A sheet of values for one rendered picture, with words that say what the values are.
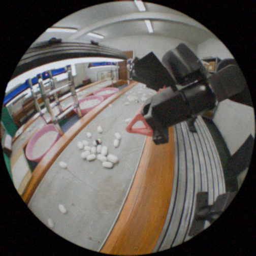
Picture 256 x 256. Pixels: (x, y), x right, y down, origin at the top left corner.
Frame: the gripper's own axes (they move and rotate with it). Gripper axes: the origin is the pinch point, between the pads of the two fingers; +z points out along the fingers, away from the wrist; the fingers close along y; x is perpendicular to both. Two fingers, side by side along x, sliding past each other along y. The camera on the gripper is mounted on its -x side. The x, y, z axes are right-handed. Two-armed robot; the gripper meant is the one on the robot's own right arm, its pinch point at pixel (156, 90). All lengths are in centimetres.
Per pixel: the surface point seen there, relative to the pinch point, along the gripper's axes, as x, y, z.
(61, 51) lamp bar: -27, 47, 0
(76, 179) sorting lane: -2, 59, 20
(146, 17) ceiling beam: -170, -198, -91
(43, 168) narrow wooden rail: -13, 65, 29
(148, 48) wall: -143, -429, -34
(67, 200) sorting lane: -1, 68, 19
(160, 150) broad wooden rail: 10.8, 39.8, 1.5
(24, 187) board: -15, 80, 31
